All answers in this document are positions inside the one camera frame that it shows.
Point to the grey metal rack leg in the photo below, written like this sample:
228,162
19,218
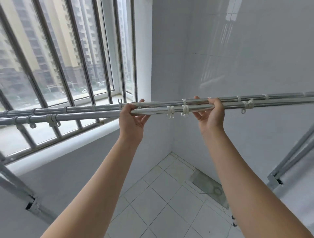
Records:
289,159
14,186

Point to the person's right thumb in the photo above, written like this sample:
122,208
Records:
216,103

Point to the metal window security grille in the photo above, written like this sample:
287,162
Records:
55,54

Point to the apartment buildings outside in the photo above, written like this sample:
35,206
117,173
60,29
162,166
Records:
27,44

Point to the row of white plastic rings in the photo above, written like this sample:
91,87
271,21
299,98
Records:
185,109

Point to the person's left hand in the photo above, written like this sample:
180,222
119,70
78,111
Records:
127,122

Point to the silver metal drying rack rod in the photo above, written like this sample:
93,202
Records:
81,108
269,103

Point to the white window frame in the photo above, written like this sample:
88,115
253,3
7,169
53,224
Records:
115,61

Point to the person's left forearm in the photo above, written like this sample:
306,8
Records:
98,186

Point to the person's right forearm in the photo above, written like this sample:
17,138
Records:
247,186

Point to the person's left thumb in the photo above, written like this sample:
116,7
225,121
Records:
127,108

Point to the grey floor drain cover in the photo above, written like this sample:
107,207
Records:
208,187

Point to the person's right hand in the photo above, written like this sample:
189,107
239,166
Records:
211,120

